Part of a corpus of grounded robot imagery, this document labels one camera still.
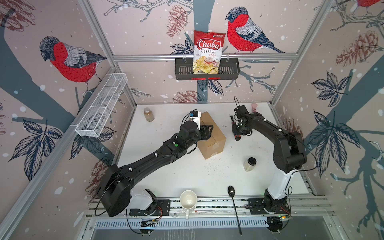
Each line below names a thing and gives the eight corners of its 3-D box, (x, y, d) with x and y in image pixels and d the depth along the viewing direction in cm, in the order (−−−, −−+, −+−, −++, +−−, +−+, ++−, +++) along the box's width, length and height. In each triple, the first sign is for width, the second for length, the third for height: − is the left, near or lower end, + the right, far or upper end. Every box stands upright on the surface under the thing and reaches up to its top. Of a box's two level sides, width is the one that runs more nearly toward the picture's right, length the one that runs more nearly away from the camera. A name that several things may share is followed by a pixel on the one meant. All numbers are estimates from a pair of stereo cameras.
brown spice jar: (146, 123, 112) (142, 113, 103) (148, 117, 116) (144, 107, 107) (153, 123, 112) (149, 113, 103) (154, 117, 116) (150, 107, 107)
